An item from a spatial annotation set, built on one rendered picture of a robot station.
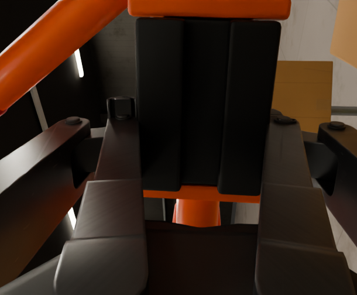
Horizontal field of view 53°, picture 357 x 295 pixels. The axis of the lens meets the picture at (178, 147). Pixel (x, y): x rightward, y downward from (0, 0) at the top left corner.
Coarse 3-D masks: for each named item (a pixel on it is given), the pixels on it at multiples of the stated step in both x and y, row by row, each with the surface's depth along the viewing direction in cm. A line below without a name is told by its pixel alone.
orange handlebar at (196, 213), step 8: (184, 200) 17; (192, 200) 17; (200, 200) 17; (176, 208) 18; (184, 208) 17; (192, 208) 17; (200, 208) 17; (208, 208) 17; (216, 208) 17; (176, 216) 18; (184, 216) 17; (192, 216) 17; (200, 216) 17; (208, 216) 17; (216, 216) 18; (184, 224) 18; (192, 224) 17; (200, 224) 17; (208, 224) 17; (216, 224) 18
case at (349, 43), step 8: (344, 0) 34; (352, 0) 32; (344, 8) 33; (352, 8) 32; (336, 16) 35; (344, 16) 33; (352, 16) 32; (336, 24) 35; (344, 24) 33; (352, 24) 31; (336, 32) 35; (344, 32) 33; (352, 32) 31; (336, 40) 35; (344, 40) 33; (352, 40) 31; (336, 48) 35; (344, 48) 33; (352, 48) 31; (336, 56) 35; (344, 56) 33; (352, 56) 31; (352, 64) 31
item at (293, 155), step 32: (288, 128) 13; (288, 160) 10; (288, 192) 7; (320, 192) 7; (288, 224) 6; (320, 224) 6; (256, 256) 5; (288, 256) 5; (320, 256) 5; (256, 288) 4; (288, 288) 4; (320, 288) 4; (352, 288) 4
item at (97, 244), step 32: (128, 96) 14; (128, 128) 13; (128, 160) 10; (96, 192) 7; (128, 192) 7; (96, 224) 6; (128, 224) 6; (64, 256) 5; (96, 256) 5; (128, 256) 5; (64, 288) 4; (96, 288) 4; (128, 288) 4
